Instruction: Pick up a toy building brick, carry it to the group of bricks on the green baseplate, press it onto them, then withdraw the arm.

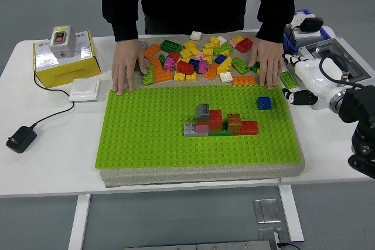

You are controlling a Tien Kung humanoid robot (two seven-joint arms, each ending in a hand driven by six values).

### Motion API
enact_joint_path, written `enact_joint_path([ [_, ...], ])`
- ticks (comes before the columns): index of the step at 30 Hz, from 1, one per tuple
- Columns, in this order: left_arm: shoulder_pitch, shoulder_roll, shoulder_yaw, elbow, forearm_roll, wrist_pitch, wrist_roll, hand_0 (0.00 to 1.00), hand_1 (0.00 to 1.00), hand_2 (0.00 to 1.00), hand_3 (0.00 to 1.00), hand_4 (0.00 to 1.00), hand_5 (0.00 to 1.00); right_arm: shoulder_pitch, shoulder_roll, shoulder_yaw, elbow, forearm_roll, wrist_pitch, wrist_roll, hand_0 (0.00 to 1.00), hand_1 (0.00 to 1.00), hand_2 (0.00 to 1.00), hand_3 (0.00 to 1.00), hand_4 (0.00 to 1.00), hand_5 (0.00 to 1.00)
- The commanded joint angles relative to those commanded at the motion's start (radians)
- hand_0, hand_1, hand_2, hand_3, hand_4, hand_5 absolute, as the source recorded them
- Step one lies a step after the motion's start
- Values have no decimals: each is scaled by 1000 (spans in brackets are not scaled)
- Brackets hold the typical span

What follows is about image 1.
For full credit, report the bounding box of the person's left hand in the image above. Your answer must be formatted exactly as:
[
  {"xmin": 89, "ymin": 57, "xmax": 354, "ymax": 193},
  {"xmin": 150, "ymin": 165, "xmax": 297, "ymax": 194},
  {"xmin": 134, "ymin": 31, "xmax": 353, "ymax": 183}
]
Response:
[{"xmin": 248, "ymin": 38, "xmax": 284, "ymax": 90}]

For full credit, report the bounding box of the person's right hand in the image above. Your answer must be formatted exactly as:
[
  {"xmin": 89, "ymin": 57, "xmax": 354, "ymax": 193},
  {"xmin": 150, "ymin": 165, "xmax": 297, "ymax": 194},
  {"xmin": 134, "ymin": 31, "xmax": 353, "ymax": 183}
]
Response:
[{"xmin": 111, "ymin": 39, "xmax": 149, "ymax": 96}]

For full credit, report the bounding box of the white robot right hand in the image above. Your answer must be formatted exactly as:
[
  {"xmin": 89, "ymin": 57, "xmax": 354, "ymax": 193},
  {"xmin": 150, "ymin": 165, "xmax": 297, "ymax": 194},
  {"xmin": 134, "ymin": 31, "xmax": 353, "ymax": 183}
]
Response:
[{"xmin": 281, "ymin": 53, "xmax": 354, "ymax": 108}]

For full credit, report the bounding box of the lime green studded baseplate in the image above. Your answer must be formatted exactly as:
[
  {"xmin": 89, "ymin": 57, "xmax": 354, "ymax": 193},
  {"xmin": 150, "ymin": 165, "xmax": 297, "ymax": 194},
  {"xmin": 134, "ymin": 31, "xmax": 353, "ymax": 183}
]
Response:
[{"xmin": 94, "ymin": 84, "xmax": 305, "ymax": 170}]

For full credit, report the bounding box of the lime green long brick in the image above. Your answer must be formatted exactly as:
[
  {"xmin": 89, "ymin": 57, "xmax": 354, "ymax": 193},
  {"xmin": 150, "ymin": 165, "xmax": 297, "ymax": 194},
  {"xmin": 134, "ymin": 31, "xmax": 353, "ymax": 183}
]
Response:
[
  {"xmin": 142, "ymin": 66, "xmax": 155, "ymax": 87},
  {"xmin": 213, "ymin": 43, "xmax": 234, "ymax": 57},
  {"xmin": 231, "ymin": 56, "xmax": 251, "ymax": 75}
]

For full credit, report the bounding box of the orange long brick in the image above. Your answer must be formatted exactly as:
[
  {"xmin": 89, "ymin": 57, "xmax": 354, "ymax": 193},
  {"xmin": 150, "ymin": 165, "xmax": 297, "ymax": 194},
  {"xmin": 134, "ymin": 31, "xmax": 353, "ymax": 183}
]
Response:
[
  {"xmin": 232, "ymin": 75, "xmax": 257, "ymax": 87},
  {"xmin": 143, "ymin": 43, "xmax": 162, "ymax": 60},
  {"xmin": 152, "ymin": 70, "xmax": 173, "ymax": 84},
  {"xmin": 149, "ymin": 57, "xmax": 163, "ymax": 72}
]

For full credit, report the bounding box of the magenta brick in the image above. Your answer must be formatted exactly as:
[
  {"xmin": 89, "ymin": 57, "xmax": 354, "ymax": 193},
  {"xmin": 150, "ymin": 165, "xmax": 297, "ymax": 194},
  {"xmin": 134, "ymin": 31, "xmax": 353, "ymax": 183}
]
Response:
[
  {"xmin": 163, "ymin": 57, "xmax": 176, "ymax": 72},
  {"xmin": 197, "ymin": 59, "xmax": 210, "ymax": 74}
]

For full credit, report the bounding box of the yellow curved brick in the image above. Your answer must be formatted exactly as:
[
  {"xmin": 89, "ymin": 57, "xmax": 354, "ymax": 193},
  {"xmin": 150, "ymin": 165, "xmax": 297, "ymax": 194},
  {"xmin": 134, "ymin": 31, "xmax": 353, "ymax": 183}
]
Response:
[{"xmin": 216, "ymin": 56, "xmax": 232, "ymax": 76}]

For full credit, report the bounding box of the dark green long brick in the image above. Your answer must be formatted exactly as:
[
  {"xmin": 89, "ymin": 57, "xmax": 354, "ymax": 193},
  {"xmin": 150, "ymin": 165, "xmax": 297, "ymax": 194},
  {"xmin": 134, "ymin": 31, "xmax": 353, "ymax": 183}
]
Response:
[{"xmin": 160, "ymin": 39, "xmax": 182, "ymax": 53}]

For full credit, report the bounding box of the brown square brick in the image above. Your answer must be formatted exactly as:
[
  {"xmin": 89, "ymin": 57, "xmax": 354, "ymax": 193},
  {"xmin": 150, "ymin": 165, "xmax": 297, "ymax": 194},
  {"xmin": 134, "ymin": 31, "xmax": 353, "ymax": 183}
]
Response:
[{"xmin": 227, "ymin": 113, "xmax": 243, "ymax": 133}]

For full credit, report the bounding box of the grey low brick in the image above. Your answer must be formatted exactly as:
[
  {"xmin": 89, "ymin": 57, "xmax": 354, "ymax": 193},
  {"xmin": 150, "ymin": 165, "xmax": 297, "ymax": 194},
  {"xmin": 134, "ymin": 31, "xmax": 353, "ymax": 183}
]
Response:
[{"xmin": 183, "ymin": 122, "xmax": 209, "ymax": 138}]

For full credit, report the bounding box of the blue plastic bin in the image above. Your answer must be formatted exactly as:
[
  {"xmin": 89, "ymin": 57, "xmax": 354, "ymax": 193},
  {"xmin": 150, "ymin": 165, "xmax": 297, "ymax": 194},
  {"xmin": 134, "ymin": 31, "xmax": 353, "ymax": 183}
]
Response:
[{"xmin": 282, "ymin": 9, "xmax": 332, "ymax": 54}]

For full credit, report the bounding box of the white power socket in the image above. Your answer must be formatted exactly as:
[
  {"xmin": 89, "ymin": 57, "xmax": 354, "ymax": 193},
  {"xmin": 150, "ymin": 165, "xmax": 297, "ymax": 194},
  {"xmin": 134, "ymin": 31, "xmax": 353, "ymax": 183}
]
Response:
[{"xmin": 289, "ymin": 12, "xmax": 316, "ymax": 27}]

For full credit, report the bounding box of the grey distribution box clear lid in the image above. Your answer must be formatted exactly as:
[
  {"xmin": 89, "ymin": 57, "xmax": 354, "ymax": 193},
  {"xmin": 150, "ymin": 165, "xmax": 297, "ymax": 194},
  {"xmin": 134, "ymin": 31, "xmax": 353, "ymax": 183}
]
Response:
[{"xmin": 295, "ymin": 36, "xmax": 375, "ymax": 111}]

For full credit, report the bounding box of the black charger plug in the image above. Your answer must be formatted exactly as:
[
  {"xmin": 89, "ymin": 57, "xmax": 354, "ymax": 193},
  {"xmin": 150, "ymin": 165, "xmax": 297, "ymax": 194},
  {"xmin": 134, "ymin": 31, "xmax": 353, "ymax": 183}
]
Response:
[{"xmin": 299, "ymin": 18, "xmax": 325, "ymax": 33}]

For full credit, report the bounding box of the yellow cardboard box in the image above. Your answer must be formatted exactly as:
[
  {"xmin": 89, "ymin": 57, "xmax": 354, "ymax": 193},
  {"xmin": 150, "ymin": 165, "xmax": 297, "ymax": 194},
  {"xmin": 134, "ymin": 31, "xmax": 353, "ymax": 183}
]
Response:
[{"xmin": 32, "ymin": 29, "xmax": 103, "ymax": 89}]

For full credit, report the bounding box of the black power adapter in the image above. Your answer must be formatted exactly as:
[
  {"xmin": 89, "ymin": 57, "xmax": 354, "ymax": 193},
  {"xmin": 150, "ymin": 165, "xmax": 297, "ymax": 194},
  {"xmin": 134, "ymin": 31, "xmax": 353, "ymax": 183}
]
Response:
[{"xmin": 5, "ymin": 125, "xmax": 38, "ymax": 154}]

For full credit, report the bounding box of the white table leg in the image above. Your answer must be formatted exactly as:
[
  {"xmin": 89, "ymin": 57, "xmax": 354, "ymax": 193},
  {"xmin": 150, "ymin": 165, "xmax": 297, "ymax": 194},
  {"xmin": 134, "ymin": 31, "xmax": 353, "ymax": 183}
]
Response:
[
  {"xmin": 277, "ymin": 177, "xmax": 305, "ymax": 242},
  {"xmin": 67, "ymin": 193, "xmax": 92, "ymax": 250}
]

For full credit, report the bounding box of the metal floor plate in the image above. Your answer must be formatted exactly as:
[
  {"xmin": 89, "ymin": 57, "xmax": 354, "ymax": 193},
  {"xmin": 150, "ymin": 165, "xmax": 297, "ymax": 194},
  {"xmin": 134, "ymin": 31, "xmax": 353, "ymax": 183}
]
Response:
[
  {"xmin": 253, "ymin": 198, "xmax": 282, "ymax": 224},
  {"xmin": 257, "ymin": 227, "xmax": 291, "ymax": 250}
]

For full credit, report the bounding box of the grey metal base panel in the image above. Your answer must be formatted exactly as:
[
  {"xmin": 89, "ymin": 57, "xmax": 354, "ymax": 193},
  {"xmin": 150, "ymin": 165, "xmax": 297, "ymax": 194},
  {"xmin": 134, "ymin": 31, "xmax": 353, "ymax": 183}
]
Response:
[{"xmin": 124, "ymin": 239, "xmax": 272, "ymax": 250}]

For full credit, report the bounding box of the black charger cable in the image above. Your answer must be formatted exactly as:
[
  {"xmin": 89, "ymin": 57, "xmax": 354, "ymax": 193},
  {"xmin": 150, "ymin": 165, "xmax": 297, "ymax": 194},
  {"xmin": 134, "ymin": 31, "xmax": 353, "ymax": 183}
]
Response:
[{"xmin": 281, "ymin": 26, "xmax": 301, "ymax": 59}]

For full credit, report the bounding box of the white switch plate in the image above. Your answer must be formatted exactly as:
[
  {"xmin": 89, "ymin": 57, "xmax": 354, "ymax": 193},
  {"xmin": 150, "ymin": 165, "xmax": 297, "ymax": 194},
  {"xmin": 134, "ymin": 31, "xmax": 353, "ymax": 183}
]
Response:
[{"xmin": 292, "ymin": 29, "xmax": 323, "ymax": 40}]

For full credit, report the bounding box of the white wall switch panel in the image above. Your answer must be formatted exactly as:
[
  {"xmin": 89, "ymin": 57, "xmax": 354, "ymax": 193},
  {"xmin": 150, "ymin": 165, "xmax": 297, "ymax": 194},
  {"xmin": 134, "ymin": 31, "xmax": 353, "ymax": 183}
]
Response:
[{"xmin": 69, "ymin": 78, "xmax": 101, "ymax": 103}]

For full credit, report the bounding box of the grey push-button switch box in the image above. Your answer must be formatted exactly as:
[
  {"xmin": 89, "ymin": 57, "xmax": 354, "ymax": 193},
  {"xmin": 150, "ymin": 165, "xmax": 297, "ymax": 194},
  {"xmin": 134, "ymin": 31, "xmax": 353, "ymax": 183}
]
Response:
[{"xmin": 49, "ymin": 25, "xmax": 77, "ymax": 59}]

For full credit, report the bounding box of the black power cord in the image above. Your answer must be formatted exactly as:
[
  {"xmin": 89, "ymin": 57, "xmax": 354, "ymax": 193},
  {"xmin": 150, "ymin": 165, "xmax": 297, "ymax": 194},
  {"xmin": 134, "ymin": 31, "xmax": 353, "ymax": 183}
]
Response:
[{"xmin": 30, "ymin": 71, "xmax": 76, "ymax": 129}]

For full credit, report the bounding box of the thin black floor cable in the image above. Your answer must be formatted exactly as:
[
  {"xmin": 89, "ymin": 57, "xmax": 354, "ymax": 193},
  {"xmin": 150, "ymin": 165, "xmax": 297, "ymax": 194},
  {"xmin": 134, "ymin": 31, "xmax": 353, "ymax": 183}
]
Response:
[{"xmin": 277, "ymin": 241, "xmax": 302, "ymax": 249}]

